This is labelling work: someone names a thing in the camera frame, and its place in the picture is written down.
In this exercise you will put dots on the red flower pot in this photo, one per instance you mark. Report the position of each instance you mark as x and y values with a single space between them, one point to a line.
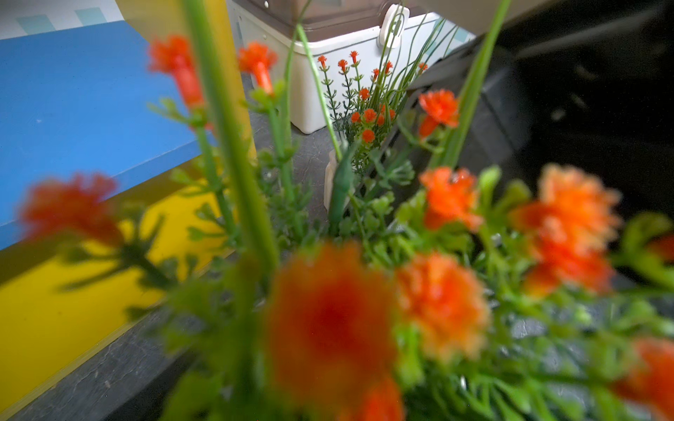
362 86
431 292

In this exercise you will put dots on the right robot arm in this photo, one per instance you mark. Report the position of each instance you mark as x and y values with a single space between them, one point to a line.
581 83

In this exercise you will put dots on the yellow rack with coloured shelves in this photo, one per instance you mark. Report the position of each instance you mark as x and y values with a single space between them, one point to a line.
88 248

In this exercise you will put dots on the brown lidded storage box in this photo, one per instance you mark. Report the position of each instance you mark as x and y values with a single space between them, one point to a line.
305 28

